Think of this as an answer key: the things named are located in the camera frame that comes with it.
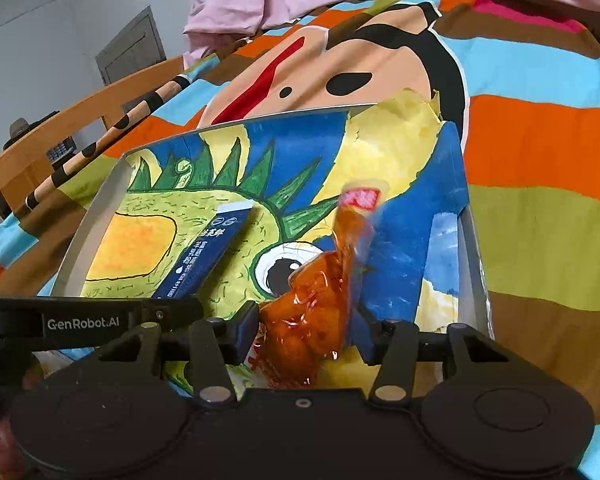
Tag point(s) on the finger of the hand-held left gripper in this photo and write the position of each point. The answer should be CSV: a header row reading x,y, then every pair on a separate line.
x,y
175,312

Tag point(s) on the orange chicken leg packet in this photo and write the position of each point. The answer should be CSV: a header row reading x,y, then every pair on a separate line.
x,y
310,310

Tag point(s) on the dark gridded object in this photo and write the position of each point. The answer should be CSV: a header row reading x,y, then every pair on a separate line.
x,y
61,151

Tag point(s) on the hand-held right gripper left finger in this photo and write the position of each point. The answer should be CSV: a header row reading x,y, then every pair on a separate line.
x,y
244,332

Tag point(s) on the striped printed blanket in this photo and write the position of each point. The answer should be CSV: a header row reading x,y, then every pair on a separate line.
x,y
530,160

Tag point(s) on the black spotted wooden stick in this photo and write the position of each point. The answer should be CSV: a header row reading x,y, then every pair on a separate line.
x,y
105,137

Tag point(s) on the person's left hand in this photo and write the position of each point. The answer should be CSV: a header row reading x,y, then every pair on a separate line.
x,y
6,452

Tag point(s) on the colourful cartoon tray box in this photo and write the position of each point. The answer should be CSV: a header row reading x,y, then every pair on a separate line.
x,y
87,225

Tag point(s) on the tray with dinosaur painting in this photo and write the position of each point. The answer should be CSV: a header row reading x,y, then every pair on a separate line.
x,y
130,240

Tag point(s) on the grey door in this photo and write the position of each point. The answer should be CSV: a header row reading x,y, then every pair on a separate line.
x,y
130,50

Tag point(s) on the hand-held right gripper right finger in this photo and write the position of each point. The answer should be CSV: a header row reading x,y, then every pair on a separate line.
x,y
380,342

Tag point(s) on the dark blue stick packet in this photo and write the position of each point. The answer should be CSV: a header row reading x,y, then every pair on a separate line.
x,y
205,255

